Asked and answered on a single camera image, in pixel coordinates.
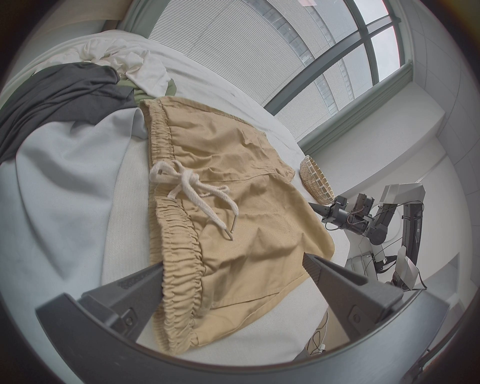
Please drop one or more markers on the grey-green curtain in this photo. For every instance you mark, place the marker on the grey-green curtain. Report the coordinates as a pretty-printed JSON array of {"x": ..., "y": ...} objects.
[
  {"x": 360, "y": 108},
  {"x": 146, "y": 17}
]

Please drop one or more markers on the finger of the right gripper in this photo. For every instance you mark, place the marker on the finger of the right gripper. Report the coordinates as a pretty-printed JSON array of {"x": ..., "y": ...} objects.
[{"x": 320, "y": 210}]

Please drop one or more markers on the black garment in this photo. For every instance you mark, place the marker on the black garment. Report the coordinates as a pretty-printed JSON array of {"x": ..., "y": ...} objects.
[{"x": 63, "y": 97}]

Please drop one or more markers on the tan shorts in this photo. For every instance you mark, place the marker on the tan shorts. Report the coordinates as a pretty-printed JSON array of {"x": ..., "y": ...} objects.
[{"x": 243, "y": 225}]

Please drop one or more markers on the pale blue garment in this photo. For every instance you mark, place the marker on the pale blue garment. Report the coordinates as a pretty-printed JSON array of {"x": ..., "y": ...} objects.
[{"x": 67, "y": 180}]

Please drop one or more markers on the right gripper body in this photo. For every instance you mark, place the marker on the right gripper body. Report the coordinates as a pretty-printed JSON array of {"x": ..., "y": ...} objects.
[{"x": 339, "y": 218}]

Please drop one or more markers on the white garment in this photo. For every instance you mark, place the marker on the white garment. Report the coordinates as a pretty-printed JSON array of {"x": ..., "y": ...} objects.
[{"x": 123, "y": 60}]

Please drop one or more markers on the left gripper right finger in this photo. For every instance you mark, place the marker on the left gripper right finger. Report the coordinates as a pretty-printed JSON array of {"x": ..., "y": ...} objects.
[{"x": 341, "y": 290}]

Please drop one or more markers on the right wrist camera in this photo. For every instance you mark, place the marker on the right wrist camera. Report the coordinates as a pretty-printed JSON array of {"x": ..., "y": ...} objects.
[{"x": 341, "y": 202}]

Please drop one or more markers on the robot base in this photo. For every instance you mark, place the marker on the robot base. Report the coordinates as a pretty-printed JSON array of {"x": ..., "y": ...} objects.
[{"x": 360, "y": 264}]

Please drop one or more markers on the window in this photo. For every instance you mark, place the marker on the window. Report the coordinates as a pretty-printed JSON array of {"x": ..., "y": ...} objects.
[{"x": 262, "y": 56}]

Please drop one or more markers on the bed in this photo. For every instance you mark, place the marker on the bed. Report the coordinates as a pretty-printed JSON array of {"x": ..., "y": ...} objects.
[{"x": 123, "y": 180}]

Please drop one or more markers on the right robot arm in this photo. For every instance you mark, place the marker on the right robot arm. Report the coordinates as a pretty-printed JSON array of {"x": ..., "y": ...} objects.
[{"x": 403, "y": 193}]

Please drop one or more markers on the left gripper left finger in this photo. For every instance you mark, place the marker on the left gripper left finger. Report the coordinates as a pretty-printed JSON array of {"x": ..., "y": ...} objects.
[{"x": 127, "y": 300}]

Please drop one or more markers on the green garment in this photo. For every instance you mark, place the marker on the green garment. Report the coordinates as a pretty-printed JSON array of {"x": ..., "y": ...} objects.
[{"x": 150, "y": 95}]

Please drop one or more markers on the round woven basket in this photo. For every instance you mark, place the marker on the round woven basket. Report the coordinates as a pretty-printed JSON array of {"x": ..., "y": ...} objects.
[{"x": 317, "y": 180}]

